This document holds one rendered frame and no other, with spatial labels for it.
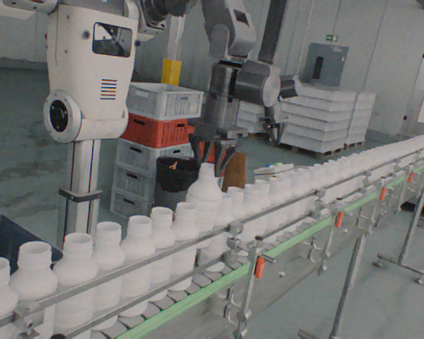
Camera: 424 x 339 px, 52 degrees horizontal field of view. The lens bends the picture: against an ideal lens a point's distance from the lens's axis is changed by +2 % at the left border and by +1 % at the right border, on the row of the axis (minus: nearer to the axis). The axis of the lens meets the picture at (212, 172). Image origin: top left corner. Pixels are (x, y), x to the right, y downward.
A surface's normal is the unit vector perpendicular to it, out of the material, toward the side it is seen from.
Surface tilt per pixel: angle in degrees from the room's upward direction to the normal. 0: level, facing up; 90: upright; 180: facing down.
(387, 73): 90
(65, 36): 90
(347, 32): 90
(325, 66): 90
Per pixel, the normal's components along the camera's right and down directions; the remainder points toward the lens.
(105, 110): 0.79, 0.29
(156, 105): -0.48, 0.16
